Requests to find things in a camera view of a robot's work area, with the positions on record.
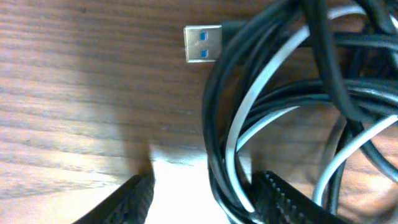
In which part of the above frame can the black USB cable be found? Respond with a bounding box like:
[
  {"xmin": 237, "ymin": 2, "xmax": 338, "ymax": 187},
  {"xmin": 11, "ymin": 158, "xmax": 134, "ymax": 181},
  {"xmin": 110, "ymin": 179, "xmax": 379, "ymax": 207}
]
[{"xmin": 183, "ymin": 0, "xmax": 398, "ymax": 224}]

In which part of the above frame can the white cable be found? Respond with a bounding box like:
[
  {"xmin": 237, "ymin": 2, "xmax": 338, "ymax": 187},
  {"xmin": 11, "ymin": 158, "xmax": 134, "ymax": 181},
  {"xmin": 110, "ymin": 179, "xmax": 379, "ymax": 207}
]
[{"xmin": 224, "ymin": 4, "xmax": 398, "ymax": 224}]

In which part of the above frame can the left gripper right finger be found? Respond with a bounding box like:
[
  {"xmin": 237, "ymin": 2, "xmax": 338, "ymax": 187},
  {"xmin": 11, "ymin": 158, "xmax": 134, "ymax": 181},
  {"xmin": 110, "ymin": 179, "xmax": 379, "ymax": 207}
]
[{"xmin": 251, "ymin": 170, "xmax": 344, "ymax": 224}]

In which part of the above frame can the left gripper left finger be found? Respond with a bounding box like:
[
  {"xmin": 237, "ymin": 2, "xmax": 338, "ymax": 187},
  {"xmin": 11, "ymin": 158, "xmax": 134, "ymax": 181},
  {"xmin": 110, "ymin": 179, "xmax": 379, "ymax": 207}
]
[{"xmin": 74, "ymin": 175, "xmax": 155, "ymax": 224}]

